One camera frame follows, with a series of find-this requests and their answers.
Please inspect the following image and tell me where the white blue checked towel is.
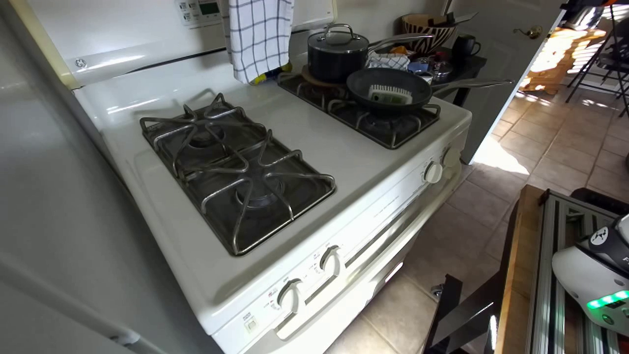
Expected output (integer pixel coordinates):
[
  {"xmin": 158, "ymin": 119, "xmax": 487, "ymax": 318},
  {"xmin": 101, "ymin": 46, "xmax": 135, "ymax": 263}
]
[{"xmin": 223, "ymin": 0, "xmax": 296, "ymax": 86}]

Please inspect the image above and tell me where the white gas stove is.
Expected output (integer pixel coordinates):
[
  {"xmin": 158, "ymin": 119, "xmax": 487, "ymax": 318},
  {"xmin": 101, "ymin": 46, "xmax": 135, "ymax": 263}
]
[{"xmin": 25, "ymin": 0, "xmax": 475, "ymax": 354}]

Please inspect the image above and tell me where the black grate without cookware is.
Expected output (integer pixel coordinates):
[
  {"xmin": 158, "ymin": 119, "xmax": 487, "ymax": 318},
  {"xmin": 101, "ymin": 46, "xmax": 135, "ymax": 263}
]
[{"xmin": 137, "ymin": 86, "xmax": 337, "ymax": 257}]

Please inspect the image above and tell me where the black grate under cookware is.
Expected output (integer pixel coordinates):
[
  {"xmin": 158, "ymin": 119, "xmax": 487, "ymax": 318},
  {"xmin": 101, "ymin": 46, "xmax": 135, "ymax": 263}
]
[{"xmin": 276, "ymin": 68, "xmax": 441, "ymax": 151}]

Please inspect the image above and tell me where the green white scrub brush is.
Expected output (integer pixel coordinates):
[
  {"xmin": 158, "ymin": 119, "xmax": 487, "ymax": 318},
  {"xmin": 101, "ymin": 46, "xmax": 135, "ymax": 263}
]
[{"xmin": 365, "ymin": 82, "xmax": 416, "ymax": 107}]

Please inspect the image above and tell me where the yellow blue sponge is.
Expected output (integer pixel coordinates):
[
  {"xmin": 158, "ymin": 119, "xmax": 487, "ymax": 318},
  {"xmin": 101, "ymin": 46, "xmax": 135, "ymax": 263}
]
[{"xmin": 247, "ymin": 68, "xmax": 294, "ymax": 86}]

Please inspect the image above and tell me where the black frying pan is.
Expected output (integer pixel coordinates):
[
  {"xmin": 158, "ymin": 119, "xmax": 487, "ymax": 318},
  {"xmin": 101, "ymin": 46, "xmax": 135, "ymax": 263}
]
[{"xmin": 343, "ymin": 64, "xmax": 514, "ymax": 111}]

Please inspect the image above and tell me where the black saucepan with lid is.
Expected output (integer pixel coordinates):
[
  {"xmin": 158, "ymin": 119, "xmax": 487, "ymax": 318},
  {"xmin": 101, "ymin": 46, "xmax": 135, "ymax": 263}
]
[{"xmin": 304, "ymin": 21, "xmax": 430, "ymax": 84}]

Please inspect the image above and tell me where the woven patterned basket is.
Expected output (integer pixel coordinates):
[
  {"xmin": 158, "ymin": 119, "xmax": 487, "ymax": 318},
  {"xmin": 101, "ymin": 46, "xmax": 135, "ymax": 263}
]
[{"xmin": 398, "ymin": 9, "xmax": 461, "ymax": 54}]

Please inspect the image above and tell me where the black mug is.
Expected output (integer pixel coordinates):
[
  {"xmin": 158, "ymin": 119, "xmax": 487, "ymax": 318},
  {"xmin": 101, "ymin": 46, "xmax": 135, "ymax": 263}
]
[{"xmin": 449, "ymin": 33, "xmax": 483, "ymax": 62}]

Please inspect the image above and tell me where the oven control panel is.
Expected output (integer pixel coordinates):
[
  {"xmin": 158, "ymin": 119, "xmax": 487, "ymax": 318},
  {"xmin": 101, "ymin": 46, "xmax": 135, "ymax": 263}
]
[{"xmin": 174, "ymin": 0, "xmax": 227, "ymax": 29}]

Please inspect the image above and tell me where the black metal stand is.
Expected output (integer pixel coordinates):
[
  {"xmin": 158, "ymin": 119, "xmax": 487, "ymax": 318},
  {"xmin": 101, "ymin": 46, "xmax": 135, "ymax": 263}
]
[{"xmin": 422, "ymin": 273, "xmax": 506, "ymax": 354}]

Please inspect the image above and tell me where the wooden board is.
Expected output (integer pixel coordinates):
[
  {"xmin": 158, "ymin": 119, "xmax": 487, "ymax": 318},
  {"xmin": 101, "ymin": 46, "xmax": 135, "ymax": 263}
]
[{"xmin": 495, "ymin": 182, "xmax": 550, "ymax": 354}]

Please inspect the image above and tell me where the white refrigerator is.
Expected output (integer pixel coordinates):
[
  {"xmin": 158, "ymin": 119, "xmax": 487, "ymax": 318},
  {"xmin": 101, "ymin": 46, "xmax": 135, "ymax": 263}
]
[{"xmin": 0, "ymin": 0, "xmax": 221, "ymax": 354}]

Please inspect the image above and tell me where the black folding chair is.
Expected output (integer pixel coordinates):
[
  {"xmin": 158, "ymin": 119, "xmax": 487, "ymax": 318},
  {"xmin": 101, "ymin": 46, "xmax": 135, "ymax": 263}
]
[{"xmin": 563, "ymin": 0, "xmax": 629, "ymax": 117}]

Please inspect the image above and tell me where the aluminium frame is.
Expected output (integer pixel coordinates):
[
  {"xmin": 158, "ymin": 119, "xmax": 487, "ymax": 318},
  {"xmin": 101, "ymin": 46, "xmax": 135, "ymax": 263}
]
[{"xmin": 528, "ymin": 190, "xmax": 629, "ymax": 354}]

